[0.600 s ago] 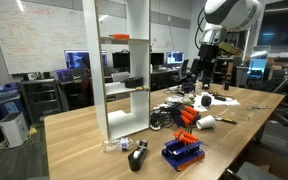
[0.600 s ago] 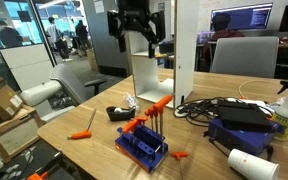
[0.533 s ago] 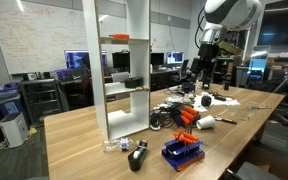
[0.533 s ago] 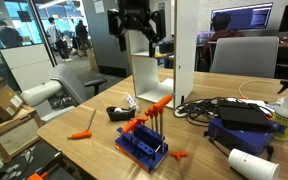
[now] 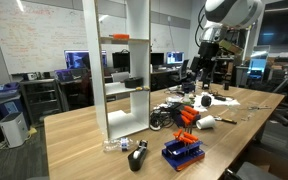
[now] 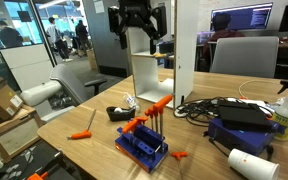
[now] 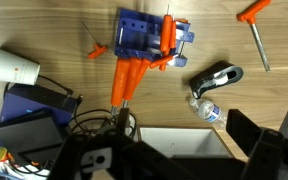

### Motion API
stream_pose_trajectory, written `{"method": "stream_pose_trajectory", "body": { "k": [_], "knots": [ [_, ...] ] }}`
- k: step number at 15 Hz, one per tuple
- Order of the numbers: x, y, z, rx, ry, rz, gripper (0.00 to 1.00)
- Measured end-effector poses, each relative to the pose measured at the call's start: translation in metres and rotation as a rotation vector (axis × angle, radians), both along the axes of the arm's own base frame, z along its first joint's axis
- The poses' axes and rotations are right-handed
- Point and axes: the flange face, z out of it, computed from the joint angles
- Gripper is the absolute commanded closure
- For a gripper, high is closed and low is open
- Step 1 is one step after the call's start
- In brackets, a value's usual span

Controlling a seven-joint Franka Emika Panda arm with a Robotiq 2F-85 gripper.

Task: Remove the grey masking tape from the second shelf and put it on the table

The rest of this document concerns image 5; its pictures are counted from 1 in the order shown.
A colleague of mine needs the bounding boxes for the long orange T-handle hex key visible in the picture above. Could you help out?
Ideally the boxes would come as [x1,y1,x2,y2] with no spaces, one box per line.
[183,105,201,141]
[180,110,197,138]
[181,115,193,134]

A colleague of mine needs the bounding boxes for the blue recycling bin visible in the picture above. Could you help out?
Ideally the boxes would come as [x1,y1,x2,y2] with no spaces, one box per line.
[0,82,27,126]

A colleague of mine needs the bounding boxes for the blue lit display screen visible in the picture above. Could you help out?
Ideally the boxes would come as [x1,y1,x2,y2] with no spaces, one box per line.
[248,49,270,81]

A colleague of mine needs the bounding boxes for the dark metal cabinet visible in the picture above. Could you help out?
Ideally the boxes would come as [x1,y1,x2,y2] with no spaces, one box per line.
[19,78,63,126]

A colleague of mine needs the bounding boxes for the white shelf unit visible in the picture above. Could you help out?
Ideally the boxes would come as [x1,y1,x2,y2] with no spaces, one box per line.
[82,0,152,141]

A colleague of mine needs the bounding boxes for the clear plastic bag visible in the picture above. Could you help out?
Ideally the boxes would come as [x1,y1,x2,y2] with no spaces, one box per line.
[102,137,132,153]

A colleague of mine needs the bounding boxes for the blue hex key holder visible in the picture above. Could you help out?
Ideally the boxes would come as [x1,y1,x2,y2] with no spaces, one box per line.
[161,138,206,172]

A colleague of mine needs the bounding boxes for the lit computer monitor with code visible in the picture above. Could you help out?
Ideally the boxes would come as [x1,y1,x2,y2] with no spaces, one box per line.
[63,49,108,70]

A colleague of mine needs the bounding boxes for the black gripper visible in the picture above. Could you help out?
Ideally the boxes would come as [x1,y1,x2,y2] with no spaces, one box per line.
[191,42,220,90]

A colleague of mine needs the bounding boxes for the black monitor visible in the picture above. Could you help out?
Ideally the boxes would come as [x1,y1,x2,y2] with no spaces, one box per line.
[150,52,165,67]
[112,49,131,70]

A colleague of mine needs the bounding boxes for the black office chair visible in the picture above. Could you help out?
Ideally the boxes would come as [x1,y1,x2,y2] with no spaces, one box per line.
[170,59,191,84]

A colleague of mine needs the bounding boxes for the short orange T-handle hex key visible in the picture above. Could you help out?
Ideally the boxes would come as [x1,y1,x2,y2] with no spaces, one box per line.
[178,135,195,145]
[182,131,199,142]
[172,129,184,140]

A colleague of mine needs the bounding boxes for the white paper cup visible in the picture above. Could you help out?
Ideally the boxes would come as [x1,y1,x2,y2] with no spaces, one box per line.
[195,115,217,131]

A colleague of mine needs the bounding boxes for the grey office chair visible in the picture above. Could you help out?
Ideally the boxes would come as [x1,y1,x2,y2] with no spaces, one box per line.
[111,71,131,83]

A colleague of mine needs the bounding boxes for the whiteboard with writing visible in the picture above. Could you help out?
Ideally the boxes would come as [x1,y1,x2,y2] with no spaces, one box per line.
[0,0,193,75]

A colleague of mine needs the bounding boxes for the small lit computer monitor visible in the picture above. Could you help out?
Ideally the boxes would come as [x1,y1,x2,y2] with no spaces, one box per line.
[165,50,186,66]

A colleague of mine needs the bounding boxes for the white air purifier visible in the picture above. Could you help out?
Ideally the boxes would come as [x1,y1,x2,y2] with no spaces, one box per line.
[0,111,30,149]

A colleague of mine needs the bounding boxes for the yellow wrist camera mount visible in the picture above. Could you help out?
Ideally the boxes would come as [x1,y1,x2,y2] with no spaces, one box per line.
[218,39,244,56]

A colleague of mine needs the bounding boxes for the blue box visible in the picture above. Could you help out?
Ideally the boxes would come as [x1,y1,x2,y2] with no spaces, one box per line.
[174,102,202,128]

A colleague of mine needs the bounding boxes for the yellow black handled screwdriver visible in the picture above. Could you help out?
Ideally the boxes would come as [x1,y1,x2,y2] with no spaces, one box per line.
[213,115,238,125]

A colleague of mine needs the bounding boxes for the white paper sheet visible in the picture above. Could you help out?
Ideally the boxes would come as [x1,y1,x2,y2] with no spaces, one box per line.
[192,93,242,113]

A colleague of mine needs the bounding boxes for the orange handled tool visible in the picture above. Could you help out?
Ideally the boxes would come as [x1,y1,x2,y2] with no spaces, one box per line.
[112,33,131,41]

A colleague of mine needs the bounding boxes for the dark grey chair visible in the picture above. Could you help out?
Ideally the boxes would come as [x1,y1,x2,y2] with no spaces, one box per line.
[223,161,288,180]

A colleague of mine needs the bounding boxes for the metal pliers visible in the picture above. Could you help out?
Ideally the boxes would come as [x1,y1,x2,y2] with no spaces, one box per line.
[247,105,272,111]

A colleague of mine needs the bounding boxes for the dark office desk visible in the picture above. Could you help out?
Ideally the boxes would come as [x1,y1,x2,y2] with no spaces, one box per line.
[58,66,188,111]

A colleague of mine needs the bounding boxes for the black tape dispenser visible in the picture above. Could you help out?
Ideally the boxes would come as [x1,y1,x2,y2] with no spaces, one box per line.
[127,139,149,173]

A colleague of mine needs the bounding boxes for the black cable bundle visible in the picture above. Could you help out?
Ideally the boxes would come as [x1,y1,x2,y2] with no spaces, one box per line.
[149,103,178,132]

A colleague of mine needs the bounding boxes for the black round speaker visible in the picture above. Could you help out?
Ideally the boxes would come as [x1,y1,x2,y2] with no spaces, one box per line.
[200,94,213,108]

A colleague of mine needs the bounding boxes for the spray bottle with black trigger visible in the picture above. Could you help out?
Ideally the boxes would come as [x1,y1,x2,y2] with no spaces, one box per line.
[181,79,196,104]

